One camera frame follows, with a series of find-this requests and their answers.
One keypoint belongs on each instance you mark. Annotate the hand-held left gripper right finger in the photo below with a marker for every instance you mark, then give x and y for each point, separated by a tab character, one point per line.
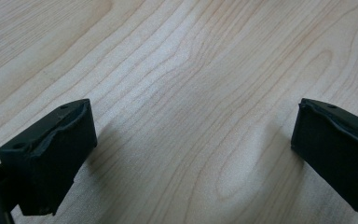
338	161

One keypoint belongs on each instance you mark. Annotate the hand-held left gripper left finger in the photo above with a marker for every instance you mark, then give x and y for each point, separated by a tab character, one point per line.
46	158

